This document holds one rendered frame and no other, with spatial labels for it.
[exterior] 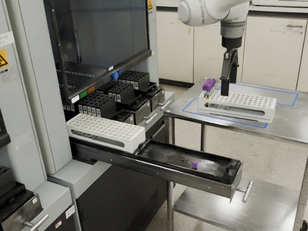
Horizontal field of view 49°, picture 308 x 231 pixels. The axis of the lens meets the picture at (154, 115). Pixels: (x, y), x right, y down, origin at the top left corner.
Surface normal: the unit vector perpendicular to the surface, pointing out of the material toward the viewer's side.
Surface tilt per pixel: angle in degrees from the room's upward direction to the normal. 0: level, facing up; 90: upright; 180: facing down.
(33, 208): 90
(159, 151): 0
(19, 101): 90
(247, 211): 0
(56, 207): 90
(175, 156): 0
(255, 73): 90
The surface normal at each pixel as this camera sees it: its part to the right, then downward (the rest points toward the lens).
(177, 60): -0.47, 0.43
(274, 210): -0.04, -0.89
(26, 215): 0.89, 0.18
